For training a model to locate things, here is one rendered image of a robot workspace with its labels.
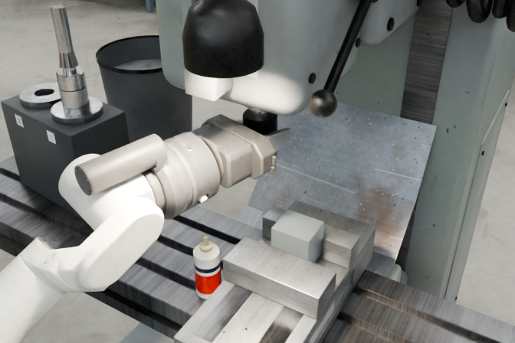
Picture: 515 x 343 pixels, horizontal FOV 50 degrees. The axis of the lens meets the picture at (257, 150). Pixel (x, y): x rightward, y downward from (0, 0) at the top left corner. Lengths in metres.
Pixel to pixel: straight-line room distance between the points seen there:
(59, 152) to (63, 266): 0.46
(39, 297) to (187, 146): 0.22
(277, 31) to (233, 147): 0.17
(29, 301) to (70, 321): 1.63
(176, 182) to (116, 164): 0.08
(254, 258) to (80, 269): 0.29
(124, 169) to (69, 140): 0.40
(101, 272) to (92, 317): 1.64
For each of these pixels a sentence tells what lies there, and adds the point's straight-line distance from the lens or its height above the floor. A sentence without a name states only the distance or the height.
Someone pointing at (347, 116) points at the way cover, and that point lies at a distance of 1.10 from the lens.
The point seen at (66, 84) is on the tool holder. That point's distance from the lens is 1.00.
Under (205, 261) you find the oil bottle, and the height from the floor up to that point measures 1.04.
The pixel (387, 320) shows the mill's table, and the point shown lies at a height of 0.96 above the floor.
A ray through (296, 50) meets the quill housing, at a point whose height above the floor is 1.40.
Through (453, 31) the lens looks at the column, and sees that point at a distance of 1.00.
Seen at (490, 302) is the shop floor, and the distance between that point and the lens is 2.39.
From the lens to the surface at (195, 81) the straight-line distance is 0.60.
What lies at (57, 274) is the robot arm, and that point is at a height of 1.21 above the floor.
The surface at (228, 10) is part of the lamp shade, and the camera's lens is 0.47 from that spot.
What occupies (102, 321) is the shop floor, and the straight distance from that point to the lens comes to 2.22.
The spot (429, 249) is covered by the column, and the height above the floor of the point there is 0.83.
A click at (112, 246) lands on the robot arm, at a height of 1.23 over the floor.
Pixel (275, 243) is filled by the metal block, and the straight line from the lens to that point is 0.81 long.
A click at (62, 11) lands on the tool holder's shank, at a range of 0.97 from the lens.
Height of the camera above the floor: 1.60
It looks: 31 degrees down
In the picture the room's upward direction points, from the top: straight up
